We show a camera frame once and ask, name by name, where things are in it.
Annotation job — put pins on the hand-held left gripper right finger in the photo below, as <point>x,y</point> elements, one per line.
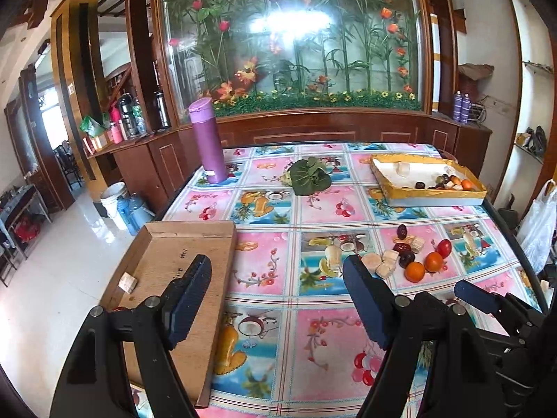
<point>367,305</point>

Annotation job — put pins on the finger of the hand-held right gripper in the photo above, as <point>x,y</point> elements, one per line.
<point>475,295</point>

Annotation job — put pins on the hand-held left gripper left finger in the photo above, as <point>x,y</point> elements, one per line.
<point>187,305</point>

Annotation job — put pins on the beige square pastry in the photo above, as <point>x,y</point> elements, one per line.
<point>370,261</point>
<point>385,271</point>
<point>127,282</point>
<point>389,257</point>

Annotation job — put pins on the orange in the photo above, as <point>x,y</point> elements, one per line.
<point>434,262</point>
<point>414,272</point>
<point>466,184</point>

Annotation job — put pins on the red tomato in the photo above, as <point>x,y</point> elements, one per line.
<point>444,248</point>

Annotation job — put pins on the brown cardboard tray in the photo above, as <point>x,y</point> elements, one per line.
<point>165,248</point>

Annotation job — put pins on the dark red date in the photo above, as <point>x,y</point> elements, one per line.
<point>402,247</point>
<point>419,185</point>

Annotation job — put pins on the white garlic toy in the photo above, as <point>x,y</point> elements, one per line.
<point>417,243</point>

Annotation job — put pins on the small purple eggplant toy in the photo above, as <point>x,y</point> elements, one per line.
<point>402,231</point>

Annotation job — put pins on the white plastic bag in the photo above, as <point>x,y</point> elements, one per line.
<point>539,226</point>

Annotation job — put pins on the yellow cardboard box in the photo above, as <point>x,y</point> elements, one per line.
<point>435,201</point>

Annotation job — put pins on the blue plastic kettle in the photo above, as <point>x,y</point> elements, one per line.
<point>137,213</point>

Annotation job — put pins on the fruit printed tablecloth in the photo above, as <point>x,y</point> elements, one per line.
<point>304,213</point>

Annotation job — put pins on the tan mushroom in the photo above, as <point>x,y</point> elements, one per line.
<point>454,181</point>

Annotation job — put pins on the white plastic bucket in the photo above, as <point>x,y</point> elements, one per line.
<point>114,204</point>

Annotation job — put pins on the green leafy vegetable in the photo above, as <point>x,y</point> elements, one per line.
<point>309,178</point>

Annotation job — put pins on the purple thermos bottle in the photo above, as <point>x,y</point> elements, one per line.
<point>209,143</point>

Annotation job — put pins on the pair of shoes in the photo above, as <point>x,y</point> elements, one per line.
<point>533,140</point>

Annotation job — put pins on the red bag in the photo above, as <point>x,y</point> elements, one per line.
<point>27,231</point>

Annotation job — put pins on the dark dining chairs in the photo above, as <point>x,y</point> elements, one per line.
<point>67,163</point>

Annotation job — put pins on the purple spray can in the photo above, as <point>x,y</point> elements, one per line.
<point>466,109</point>
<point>457,106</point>

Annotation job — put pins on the wooden sideboard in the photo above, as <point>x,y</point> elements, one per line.
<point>304,128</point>

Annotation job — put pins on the pink bottle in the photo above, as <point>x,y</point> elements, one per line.
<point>115,131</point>

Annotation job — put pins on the green glass bottles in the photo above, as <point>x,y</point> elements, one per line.
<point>139,118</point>

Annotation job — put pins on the grey side table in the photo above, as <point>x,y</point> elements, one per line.
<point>19,204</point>

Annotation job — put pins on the steel thermos flask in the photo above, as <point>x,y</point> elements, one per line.
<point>162,109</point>

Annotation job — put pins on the black thermos flask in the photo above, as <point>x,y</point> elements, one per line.
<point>125,115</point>

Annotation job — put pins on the green plastic bag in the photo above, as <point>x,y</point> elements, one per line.
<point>92,126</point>

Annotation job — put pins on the wicker basket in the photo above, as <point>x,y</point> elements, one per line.
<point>474,82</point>

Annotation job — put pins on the artificial flower glass display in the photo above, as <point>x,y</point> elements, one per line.
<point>304,52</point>

